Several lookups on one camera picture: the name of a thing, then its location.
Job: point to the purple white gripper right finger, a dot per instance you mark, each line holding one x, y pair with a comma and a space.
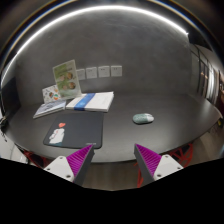
153, 166

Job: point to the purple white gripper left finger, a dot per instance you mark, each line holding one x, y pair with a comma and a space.
73, 167

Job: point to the black mouse pad with cartoon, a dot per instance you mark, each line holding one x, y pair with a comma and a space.
76, 130

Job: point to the green white computer mouse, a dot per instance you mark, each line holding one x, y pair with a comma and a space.
143, 118

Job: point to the red chair left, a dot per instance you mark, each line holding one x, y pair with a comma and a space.
37, 160

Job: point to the grey thin booklet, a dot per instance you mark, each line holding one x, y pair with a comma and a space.
49, 108

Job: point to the white book with blue stripe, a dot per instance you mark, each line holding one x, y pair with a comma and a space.
92, 102

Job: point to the small white illustrated card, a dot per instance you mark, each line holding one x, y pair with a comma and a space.
51, 94

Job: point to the green menu sign stand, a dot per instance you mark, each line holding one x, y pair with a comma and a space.
67, 80

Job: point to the white curved ceiling light strip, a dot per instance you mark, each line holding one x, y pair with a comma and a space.
154, 53

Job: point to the white wall socket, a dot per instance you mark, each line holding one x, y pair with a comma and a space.
91, 73
104, 71
81, 74
116, 71

